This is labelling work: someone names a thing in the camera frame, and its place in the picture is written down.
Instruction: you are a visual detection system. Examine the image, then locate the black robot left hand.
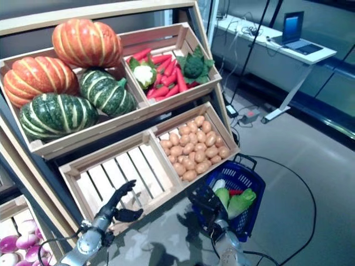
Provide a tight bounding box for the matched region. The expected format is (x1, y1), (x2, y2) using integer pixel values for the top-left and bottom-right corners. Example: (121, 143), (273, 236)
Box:
(94, 179), (144, 225)

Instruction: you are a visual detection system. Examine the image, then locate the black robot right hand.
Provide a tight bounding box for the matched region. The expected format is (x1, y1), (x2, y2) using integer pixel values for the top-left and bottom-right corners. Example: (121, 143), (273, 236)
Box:
(187, 185), (230, 227)

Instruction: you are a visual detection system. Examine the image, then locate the green white napa cabbage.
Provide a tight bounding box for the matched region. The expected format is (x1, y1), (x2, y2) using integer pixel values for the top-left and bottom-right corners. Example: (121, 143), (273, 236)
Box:
(212, 179), (227, 193)
(215, 187), (231, 210)
(226, 188), (257, 220)

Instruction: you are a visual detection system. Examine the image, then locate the blue plastic shopping basket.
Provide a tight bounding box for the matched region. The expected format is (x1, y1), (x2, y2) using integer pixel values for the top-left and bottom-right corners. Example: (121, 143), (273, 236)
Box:
(191, 154), (266, 243)

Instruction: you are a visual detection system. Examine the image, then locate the grey power strip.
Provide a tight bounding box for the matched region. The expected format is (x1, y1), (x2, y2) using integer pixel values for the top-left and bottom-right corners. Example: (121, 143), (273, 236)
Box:
(238, 109), (261, 125)

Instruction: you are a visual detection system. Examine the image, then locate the dark green striped pumpkin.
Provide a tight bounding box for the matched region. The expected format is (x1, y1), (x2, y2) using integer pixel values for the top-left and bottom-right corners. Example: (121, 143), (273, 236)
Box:
(18, 93), (98, 141)

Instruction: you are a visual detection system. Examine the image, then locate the green striped pumpkin with stem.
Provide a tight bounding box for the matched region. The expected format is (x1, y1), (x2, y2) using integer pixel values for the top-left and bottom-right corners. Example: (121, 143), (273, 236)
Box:
(79, 69), (138, 117)

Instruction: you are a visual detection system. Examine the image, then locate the red orange carrot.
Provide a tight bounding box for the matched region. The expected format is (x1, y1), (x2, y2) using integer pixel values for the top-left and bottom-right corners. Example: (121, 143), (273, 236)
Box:
(163, 59), (178, 77)
(146, 86), (170, 99)
(176, 67), (189, 93)
(126, 48), (153, 63)
(160, 74), (178, 86)
(151, 54), (173, 65)
(165, 84), (180, 98)

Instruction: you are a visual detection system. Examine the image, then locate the white cauliflower with leaves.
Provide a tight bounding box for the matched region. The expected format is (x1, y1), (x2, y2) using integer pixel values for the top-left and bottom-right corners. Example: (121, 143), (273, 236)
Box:
(128, 56), (158, 90)

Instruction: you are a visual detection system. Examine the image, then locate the green broccoli with leaves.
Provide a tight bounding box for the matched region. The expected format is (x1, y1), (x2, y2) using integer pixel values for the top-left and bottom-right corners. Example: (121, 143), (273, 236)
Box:
(176, 45), (216, 85)

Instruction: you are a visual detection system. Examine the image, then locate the orange striped pumpkin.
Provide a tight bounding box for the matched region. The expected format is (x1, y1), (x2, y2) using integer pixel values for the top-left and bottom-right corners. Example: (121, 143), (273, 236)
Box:
(52, 18), (124, 69)
(3, 56), (80, 109)

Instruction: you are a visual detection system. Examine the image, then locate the black tripod stand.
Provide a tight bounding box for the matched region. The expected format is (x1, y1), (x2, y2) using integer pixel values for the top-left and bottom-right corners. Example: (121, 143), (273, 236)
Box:
(230, 0), (271, 111)

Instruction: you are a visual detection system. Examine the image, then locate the wooden vegetable display stand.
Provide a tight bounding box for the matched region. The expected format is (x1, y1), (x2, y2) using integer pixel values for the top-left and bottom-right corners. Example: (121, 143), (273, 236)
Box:
(0, 0), (242, 266)

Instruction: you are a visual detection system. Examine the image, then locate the white desk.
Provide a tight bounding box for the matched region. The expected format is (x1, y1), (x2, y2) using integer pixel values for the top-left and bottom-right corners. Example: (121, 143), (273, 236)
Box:
(213, 15), (338, 125)

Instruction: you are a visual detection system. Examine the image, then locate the open grey laptop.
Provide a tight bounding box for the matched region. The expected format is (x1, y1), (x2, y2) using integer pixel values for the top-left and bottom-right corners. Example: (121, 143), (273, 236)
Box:
(270, 11), (324, 55)

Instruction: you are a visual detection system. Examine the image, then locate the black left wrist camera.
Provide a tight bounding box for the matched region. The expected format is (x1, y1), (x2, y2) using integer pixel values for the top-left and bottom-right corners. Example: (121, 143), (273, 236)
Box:
(103, 231), (115, 247)

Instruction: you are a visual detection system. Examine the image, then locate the black floor cable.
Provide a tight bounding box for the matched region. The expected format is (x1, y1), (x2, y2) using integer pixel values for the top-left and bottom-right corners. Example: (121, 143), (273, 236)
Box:
(235, 155), (317, 266)

